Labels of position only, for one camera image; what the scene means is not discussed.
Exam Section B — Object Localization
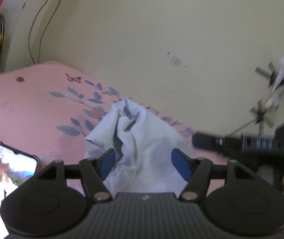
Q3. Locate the white garment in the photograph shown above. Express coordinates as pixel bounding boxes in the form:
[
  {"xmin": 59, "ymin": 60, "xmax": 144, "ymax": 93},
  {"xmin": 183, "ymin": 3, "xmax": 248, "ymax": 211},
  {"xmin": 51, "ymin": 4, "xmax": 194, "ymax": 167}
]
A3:
[{"xmin": 85, "ymin": 98, "xmax": 193, "ymax": 196}]

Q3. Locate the black wall cable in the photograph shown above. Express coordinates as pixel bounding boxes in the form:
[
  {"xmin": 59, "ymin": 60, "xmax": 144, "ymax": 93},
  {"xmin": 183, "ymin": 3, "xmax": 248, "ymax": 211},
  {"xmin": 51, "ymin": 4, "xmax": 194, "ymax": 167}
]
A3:
[{"xmin": 28, "ymin": 0, "xmax": 67, "ymax": 65}]

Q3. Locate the pink floral bed sheet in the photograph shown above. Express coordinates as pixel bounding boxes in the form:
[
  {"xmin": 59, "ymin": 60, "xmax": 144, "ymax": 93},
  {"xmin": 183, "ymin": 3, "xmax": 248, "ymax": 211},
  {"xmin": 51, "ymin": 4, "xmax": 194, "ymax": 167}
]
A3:
[{"xmin": 0, "ymin": 62, "xmax": 227, "ymax": 165}]

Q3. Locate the pink wall sticker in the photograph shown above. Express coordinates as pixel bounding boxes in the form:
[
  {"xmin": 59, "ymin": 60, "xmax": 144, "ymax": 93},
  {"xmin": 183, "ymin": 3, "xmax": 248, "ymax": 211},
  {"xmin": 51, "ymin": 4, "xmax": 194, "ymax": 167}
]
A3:
[{"xmin": 171, "ymin": 57, "xmax": 182, "ymax": 67}]

